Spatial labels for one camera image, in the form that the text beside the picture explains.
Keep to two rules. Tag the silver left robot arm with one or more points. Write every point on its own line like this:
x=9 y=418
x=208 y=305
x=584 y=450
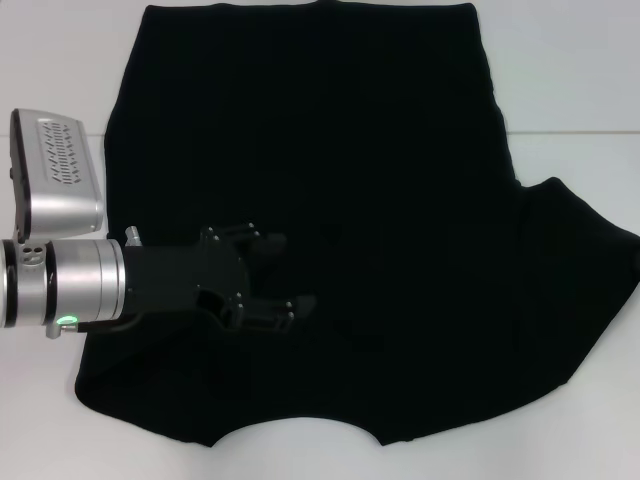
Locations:
x=85 y=282

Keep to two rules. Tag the black t-shirt with FREE print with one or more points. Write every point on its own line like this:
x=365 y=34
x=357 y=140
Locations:
x=350 y=125

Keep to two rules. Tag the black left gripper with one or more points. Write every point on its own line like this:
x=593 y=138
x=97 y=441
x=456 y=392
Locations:
x=175 y=277

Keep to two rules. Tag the silver stub connector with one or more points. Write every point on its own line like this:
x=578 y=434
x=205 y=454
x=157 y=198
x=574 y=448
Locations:
x=133 y=236

